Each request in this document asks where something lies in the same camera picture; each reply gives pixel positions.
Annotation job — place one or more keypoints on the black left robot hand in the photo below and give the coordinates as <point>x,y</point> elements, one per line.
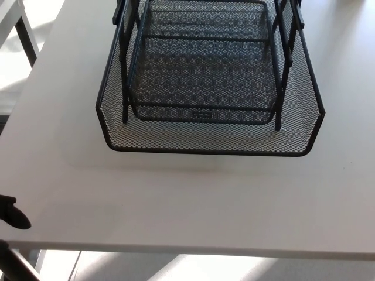
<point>14,216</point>

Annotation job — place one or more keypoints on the black mesh sliding tray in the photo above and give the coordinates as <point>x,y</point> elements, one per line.
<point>205,140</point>

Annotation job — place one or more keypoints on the white desk leg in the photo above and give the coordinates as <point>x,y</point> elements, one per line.
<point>40,260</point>

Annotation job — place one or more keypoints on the dark brown diagonal bar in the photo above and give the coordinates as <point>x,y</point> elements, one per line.
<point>20,265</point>

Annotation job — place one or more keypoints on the black mesh tray with label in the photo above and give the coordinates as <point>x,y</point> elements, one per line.
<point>175,106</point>

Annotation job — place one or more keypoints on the white side table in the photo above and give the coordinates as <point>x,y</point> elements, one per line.
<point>8,13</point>

